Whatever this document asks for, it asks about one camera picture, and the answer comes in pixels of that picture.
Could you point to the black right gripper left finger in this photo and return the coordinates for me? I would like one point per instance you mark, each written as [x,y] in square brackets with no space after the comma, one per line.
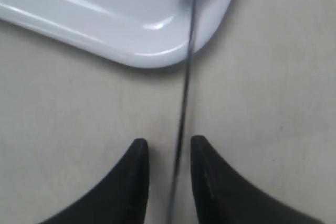
[121,197]

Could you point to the white plastic tray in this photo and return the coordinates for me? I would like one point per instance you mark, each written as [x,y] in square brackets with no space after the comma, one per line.
[135,33]

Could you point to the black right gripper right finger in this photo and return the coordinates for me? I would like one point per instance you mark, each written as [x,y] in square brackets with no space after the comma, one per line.
[222,195]

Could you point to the thin metal needle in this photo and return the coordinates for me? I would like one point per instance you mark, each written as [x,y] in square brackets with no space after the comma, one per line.
[182,119]

